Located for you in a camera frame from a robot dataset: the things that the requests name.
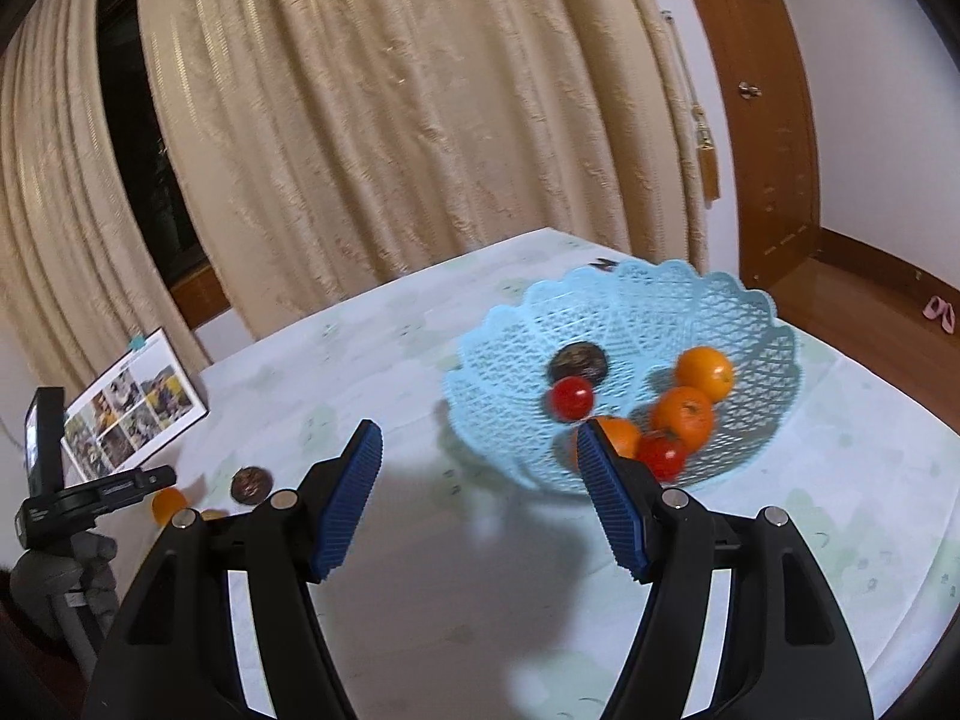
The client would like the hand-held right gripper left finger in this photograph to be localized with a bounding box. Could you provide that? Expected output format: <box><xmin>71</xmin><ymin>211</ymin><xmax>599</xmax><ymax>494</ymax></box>
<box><xmin>81</xmin><ymin>418</ymin><xmax>385</xmax><ymax>720</ymax></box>

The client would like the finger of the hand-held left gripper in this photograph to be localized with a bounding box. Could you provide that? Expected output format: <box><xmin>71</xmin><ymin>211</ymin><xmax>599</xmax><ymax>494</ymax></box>
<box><xmin>97</xmin><ymin>464</ymin><xmax>179</xmax><ymax>515</ymax></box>

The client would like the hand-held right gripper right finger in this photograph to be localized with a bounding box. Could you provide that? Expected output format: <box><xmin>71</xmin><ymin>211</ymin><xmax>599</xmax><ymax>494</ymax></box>
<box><xmin>576</xmin><ymin>418</ymin><xmax>875</xmax><ymax>720</ymax></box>

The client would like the yellow-orange smooth orange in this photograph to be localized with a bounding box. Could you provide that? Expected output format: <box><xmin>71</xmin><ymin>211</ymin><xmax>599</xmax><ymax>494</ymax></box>
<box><xmin>152</xmin><ymin>487</ymin><xmax>188</xmax><ymax>526</ymax></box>

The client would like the round orange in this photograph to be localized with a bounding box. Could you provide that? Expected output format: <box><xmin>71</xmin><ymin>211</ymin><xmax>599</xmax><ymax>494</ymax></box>
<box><xmin>676</xmin><ymin>346</ymin><xmax>736</xmax><ymax>402</ymax></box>
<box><xmin>574</xmin><ymin>416</ymin><xmax>642</xmax><ymax>466</ymax></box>

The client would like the red tomato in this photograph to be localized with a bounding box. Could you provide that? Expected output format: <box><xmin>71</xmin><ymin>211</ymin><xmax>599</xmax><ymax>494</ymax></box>
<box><xmin>551</xmin><ymin>377</ymin><xmax>596</xmax><ymax>421</ymax></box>
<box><xmin>637</xmin><ymin>431</ymin><xmax>689</xmax><ymax>482</ymax></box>

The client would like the orange mandarin with stem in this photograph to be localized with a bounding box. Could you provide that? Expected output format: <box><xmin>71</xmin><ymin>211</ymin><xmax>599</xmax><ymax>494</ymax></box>
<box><xmin>649</xmin><ymin>385</ymin><xmax>715</xmax><ymax>451</ymax></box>

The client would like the dark brown water chestnut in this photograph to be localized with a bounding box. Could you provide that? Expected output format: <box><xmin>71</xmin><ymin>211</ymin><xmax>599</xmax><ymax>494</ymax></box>
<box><xmin>231</xmin><ymin>466</ymin><xmax>272</xmax><ymax>505</ymax></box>
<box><xmin>547</xmin><ymin>343</ymin><xmax>608</xmax><ymax>385</ymax></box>

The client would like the light blue lattice basket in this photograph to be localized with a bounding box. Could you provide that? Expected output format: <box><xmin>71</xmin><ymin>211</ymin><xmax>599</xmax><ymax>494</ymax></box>
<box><xmin>441</xmin><ymin>259</ymin><xmax>802</xmax><ymax>496</ymax></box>

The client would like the person's left hand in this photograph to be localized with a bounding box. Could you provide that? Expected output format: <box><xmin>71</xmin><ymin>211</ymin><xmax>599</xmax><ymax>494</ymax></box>
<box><xmin>16</xmin><ymin>535</ymin><xmax>119</xmax><ymax>620</ymax></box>

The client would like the photo collage card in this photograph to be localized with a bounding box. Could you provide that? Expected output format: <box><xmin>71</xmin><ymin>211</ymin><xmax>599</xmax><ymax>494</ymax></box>
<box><xmin>60</xmin><ymin>328</ymin><xmax>209</xmax><ymax>486</ymax></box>

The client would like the white printed tablecloth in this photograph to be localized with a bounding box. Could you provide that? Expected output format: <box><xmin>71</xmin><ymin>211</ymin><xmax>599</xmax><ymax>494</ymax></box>
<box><xmin>56</xmin><ymin>227</ymin><xmax>960</xmax><ymax>720</ymax></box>

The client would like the beige patterned curtain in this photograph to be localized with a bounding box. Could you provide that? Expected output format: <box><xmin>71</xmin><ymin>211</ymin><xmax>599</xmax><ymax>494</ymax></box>
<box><xmin>139</xmin><ymin>0</ymin><xmax>710</xmax><ymax>342</ymax></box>
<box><xmin>0</xmin><ymin>0</ymin><xmax>211</xmax><ymax>398</ymax></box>

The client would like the dark window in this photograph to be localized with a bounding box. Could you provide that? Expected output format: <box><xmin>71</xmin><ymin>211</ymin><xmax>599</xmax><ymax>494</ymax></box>
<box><xmin>96</xmin><ymin>0</ymin><xmax>230</xmax><ymax>331</ymax></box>

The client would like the brown wooden door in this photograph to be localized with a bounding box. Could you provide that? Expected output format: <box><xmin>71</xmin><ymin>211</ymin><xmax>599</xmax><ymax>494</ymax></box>
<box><xmin>667</xmin><ymin>0</ymin><xmax>824</xmax><ymax>290</ymax></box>

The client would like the curtain cord with tassel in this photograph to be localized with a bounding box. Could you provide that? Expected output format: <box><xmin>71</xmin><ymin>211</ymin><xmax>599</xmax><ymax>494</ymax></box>
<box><xmin>660</xmin><ymin>11</ymin><xmax>721</xmax><ymax>203</ymax></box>

